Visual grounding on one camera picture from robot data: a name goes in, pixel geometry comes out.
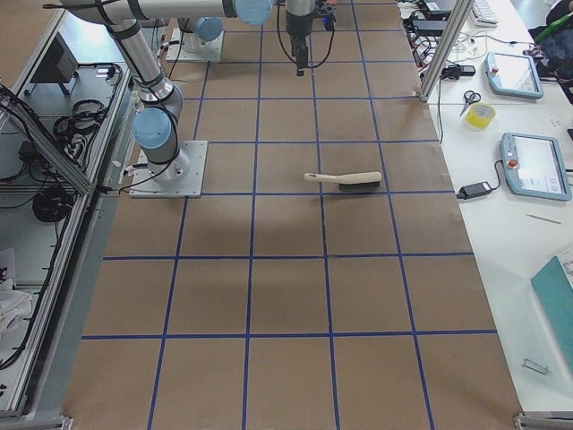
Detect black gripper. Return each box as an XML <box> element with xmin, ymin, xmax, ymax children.
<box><xmin>290</xmin><ymin>36</ymin><xmax>309</xmax><ymax>76</ymax></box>

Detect white hand brush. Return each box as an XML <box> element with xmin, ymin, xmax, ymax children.
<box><xmin>303</xmin><ymin>171</ymin><xmax>382</xmax><ymax>192</ymax></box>

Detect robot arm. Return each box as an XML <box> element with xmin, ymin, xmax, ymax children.
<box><xmin>43</xmin><ymin>1</ymin><xmax>271</xmax><ymax>180</ymax></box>
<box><xmin>177</xmin><ymin>1</ymin><xmax>336</xmax><ymax>76</ymax></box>

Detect scissors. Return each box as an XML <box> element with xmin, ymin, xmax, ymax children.
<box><xmin>459</xmin><ymin>90</ymin><xmax>482</xmax><ymax>116</ymax></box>

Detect yellow tape roll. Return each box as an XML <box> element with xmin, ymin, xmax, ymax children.
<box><xmin>465</xmin><ymin>102</ymin><xmax>497</xmax><ymax>130</ymax></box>

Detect far teach pendant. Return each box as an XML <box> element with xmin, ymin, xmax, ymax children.
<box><xmin>484</xmin><ymin>52</ymin><xmax>544</xmax><ymax>99</ymax></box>

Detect teach pendant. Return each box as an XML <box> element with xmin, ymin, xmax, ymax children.
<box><xmin>500</xmin><ymin>133</ymin><xmax>572</xmax><ymax>202</ymax></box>
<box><xmin>484</xmin><ymin>52</ymin><xmax>544</xmax><ymax>99</ymax></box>

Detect black power brick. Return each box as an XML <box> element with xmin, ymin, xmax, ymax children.
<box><xmin>457</xmin><ymin>181</ymin><xmax>493</xmax><ymax>200</ymax></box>

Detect near teach pendant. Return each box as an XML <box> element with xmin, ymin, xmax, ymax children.
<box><xmin>500</xmin><ymin>133</ymin><xmax>572</xmax><ymax>202</ymax></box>

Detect teal folder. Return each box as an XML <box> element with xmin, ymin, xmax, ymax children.
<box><xmin>531</xmin><ymin>255</ymin><xmax>572</xmax><ymax>371</ymax></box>

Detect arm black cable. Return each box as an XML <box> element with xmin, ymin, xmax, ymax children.
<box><xmin>276</xmin><ymin>0</ymin><xmax>337</xmax><ymax>69</ymax></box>

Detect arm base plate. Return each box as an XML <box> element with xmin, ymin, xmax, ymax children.
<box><xmin>167</xmin><ymin>28</ymin><xmax>224</xmax><ymax>63</ymax></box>
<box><xmin>129</xmin><ymin>141</ymin><xmax>208</xmax><ymax>198</ymax></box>

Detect aluminium frame post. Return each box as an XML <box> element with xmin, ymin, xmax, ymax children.
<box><xmin>418</xmin><ymin>0</ymin><xmax>473</xmax><ymax>102</ymax></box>

